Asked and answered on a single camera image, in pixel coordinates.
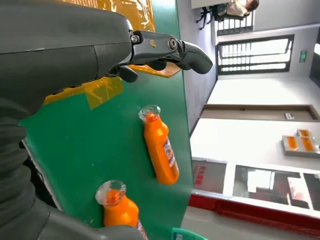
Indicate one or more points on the brown door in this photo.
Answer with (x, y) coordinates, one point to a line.
(250, 114)

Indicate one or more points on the small barred window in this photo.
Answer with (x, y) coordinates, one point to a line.
(235, 27)

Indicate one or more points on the small yellow tape piece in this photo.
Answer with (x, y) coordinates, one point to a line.
(105, 91)

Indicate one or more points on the orange bottle with clear cap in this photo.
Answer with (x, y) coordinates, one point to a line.
(160, 152)
(120, 210)

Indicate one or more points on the grey wall tray orange items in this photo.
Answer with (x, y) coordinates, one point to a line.
(300, 144)

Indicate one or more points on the large yellow film sheet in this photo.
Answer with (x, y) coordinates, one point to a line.
(143, 13)

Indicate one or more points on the small door sign plate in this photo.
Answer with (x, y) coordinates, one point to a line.
(289, 116)

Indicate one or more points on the large barred window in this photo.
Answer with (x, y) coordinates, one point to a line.
(255, 54)

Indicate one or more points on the ribbed grey left arm sleeve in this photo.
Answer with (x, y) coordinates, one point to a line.
(12, 159)

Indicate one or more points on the glass display window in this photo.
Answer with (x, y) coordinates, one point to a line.
(265, 184)

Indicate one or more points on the green exit sign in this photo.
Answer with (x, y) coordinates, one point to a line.
(303, 56)

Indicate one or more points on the person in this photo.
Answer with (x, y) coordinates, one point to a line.
(240, 7)

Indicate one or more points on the teal plastic container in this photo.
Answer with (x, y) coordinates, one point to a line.
(186, 235)

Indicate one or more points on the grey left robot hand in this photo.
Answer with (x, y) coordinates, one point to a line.
(55, 49)

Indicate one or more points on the red base strip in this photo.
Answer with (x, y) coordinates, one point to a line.
(250, 213)

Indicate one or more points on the black office chair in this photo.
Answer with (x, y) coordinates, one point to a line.
(211, 15)

